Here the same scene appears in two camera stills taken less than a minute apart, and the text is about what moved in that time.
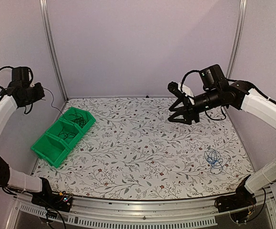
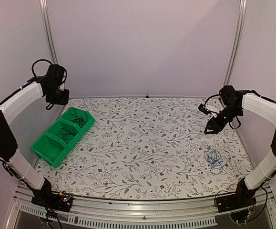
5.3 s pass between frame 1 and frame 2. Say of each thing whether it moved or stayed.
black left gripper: moved
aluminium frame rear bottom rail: stayed
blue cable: stayed
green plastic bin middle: stayed
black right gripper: moved
